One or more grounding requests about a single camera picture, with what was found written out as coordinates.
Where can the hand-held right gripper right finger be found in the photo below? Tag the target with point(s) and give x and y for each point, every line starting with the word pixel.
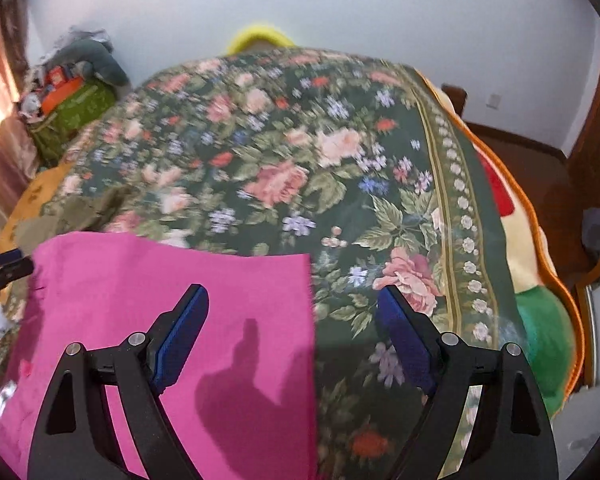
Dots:
pixel 405 342

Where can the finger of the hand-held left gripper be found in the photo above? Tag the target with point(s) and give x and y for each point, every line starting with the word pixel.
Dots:
pixel 7 266

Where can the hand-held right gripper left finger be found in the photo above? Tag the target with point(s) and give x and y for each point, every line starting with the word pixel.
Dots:
pixel 185 332

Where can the pink pants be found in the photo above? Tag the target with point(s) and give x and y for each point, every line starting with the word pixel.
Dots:
pixel 130 285

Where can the olive green pants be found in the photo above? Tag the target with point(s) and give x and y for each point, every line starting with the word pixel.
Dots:
pixel 70 216

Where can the yellow printed blanket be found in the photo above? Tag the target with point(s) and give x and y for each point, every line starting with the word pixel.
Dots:
pixel 32 197

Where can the fleece blanket with orange edge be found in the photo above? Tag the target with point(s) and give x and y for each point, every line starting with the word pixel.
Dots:
pixel 540 330

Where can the green patterned cloth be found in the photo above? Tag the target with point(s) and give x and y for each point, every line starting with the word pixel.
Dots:
pixel 75 110

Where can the orange red packet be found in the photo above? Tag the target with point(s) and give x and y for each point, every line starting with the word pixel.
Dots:
pixel 60 82

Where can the floral bed blanket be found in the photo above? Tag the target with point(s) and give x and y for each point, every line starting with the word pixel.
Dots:
pixel 280 160

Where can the brown wooden door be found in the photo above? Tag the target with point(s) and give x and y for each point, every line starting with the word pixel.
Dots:
pixel 597 135

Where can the yellow fuzzy cushion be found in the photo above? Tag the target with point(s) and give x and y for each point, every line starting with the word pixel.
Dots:
pixel 260 40

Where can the wooden bed post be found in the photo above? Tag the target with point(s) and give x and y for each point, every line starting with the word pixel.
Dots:
pixel 455 97

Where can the white wall socket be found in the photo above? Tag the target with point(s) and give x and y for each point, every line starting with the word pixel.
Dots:
pixel 492 100

